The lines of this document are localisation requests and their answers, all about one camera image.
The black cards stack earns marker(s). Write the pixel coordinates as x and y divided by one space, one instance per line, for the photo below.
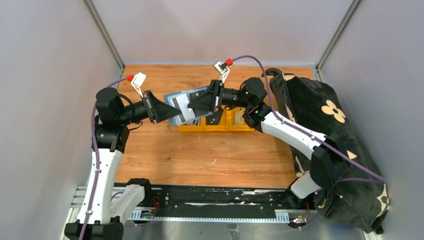
215 118

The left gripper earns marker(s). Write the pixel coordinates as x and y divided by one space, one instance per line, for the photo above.
158 111

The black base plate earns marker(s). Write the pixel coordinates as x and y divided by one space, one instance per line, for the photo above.
217 203

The white grey cards stack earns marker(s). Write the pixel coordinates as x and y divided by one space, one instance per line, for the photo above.
195 122

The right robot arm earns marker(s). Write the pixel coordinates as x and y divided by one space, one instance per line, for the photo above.
326 152

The aluminium frame rail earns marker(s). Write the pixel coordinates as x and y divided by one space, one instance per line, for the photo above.
313 228

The middle yellow bin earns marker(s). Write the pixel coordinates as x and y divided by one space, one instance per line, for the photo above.
221 127

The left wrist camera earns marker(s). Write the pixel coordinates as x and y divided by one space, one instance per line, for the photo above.
137 81

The right yellow bin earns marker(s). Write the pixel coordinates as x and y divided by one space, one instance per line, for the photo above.
232 127

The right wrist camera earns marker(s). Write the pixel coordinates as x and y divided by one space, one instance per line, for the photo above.
223 70

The white card black stripe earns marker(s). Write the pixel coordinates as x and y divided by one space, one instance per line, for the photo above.
181 102

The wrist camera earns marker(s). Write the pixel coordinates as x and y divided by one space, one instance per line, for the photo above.
137 81
223 70

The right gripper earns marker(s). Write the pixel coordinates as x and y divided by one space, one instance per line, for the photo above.
205 102

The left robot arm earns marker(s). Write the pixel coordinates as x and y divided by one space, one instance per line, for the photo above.
102 159

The black floral plush blanket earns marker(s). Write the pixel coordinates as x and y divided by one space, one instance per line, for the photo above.
359 197

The gold cards stack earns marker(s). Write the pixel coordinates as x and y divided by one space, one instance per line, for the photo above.
238 118

